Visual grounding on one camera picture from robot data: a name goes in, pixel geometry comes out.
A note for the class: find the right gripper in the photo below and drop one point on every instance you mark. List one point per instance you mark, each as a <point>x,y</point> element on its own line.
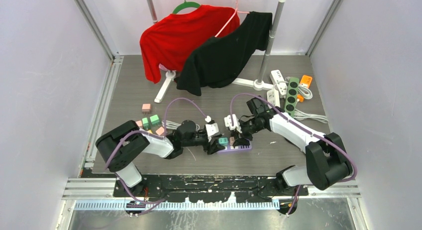
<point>241,141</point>

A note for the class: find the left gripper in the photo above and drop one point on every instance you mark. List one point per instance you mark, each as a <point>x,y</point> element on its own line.
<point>211,148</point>

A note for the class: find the purple power strip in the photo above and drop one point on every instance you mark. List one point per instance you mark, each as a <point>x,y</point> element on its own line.
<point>233,149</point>

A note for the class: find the teal plug adapter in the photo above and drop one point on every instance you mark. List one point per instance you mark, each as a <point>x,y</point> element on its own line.
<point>223,141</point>

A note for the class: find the green power strip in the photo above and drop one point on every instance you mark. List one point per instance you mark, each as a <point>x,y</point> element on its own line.
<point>291,96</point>

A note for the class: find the green plug adapter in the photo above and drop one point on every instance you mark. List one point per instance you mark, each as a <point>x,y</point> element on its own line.
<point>145,123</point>

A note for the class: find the white power strip with USB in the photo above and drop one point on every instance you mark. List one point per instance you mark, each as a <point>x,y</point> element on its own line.
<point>279,82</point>

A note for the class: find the pink plug adapter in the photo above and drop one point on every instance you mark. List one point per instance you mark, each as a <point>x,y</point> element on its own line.
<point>139,123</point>
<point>146,108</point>

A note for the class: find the orange power strip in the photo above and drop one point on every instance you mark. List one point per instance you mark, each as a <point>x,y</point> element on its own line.
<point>304,88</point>

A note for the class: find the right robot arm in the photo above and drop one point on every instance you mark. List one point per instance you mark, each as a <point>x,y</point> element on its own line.
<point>326,159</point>

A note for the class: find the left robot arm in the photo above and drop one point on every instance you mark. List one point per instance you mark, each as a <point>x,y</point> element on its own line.
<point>120,146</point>

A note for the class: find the white clothes rack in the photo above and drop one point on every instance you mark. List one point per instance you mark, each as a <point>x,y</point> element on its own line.
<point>257,84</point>

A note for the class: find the black t-shirt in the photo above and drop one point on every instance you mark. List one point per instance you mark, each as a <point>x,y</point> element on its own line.
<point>219,61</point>

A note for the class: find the red t-shirt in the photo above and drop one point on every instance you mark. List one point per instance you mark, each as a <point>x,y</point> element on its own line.
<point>170,41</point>

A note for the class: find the pink clothes hanger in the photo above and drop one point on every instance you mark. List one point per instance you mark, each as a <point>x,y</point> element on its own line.
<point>236,11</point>

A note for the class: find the green clothes hanger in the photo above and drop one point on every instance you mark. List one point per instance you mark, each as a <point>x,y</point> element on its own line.
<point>186,4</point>

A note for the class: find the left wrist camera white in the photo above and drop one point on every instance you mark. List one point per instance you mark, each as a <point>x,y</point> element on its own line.
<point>211,127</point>

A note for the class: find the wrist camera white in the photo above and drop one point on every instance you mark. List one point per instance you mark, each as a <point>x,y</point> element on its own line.
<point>231,122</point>
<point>211,127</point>

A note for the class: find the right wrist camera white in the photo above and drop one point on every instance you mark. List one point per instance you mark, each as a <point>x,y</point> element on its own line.
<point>231,122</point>

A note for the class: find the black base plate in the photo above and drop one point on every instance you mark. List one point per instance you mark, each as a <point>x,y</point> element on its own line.
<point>214,188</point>

